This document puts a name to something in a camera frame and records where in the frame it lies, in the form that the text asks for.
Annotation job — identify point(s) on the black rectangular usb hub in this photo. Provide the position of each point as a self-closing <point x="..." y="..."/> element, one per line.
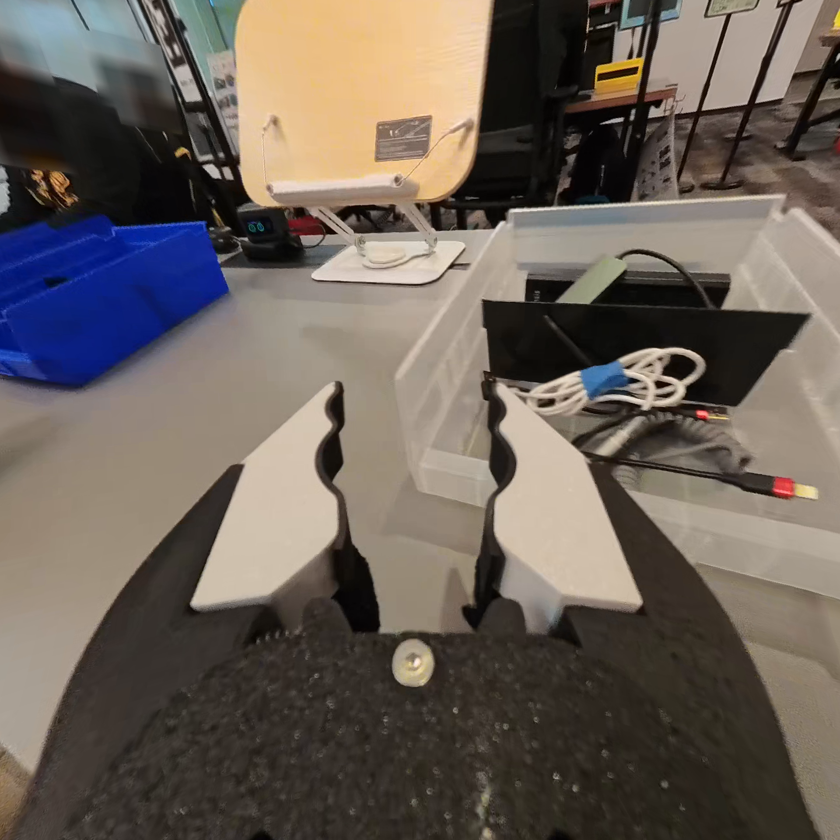
<point x="656" y="289"/>

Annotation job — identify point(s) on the yellow storage bin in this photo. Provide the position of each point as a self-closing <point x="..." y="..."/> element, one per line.
<point x="617" y="75"/>

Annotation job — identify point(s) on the black backpack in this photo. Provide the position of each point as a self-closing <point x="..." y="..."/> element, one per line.
<point x="600" y="164"/>

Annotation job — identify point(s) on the wooden book stand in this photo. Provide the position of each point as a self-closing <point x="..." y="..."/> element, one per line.
<point x="361" y="65"/>

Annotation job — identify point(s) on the grey usb hub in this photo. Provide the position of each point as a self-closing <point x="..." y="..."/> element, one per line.
<point x="590" y="279"/>

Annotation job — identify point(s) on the brown wooden table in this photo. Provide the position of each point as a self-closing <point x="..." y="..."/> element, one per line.
<point x="617" y="102"/>

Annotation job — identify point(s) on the black framed marker sign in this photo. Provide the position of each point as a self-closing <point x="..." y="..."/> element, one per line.
<point x="174" y="52"/>

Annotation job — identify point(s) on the black charger green display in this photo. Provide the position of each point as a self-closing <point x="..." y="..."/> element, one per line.
<point x="262" y="226"/>

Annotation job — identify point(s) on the grey perforated panel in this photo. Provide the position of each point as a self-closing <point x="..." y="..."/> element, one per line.
<point x="659" y="161"/>

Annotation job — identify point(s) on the black mesh office chair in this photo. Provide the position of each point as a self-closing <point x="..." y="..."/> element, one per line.
<point x="525" y="98"/>

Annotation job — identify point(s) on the white printed poster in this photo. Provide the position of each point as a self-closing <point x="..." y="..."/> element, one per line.
<point x="224" y="98"/>

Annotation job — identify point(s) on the black sign pole stand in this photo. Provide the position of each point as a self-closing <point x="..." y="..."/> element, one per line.
<point x="712" y="98"/>
<point x="761" y="65"/>

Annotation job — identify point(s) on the black divider panel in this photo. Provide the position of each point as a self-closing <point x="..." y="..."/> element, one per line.
<point x="656" y="328"/>

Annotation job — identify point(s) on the clear plastic bin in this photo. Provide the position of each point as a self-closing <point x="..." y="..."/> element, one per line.
<point x="446" y="341"/>

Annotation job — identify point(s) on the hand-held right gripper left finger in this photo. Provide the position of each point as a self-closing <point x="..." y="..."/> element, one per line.
<point x="275" y="525"/>

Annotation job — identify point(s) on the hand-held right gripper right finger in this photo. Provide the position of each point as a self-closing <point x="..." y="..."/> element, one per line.
<point x="558" y="525"/>

